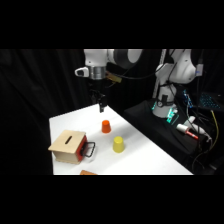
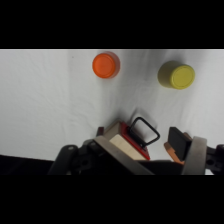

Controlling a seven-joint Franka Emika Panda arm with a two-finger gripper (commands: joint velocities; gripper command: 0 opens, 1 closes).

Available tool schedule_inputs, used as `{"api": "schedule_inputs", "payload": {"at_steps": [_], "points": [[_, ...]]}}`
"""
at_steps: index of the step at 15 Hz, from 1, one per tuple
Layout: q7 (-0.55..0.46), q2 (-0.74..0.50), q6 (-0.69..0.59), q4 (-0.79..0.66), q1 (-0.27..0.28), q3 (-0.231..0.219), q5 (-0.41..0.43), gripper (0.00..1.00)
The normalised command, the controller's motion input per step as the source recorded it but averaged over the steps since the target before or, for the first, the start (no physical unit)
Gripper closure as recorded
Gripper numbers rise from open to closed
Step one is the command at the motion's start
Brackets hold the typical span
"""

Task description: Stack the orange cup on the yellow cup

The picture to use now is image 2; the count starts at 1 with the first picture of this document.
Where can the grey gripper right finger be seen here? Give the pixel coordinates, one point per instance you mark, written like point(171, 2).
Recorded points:
point(195, 156)

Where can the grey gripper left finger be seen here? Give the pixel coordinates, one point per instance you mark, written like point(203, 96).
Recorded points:
point(120, 155)

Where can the orange plastic cup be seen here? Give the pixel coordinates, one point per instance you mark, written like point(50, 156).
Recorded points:
point(106, 65)

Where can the yellow plastic cup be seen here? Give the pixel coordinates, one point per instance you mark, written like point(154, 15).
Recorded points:
point(177, 75)

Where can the orange wooden block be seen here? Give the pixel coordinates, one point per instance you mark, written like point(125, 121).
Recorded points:
point(168, 149)

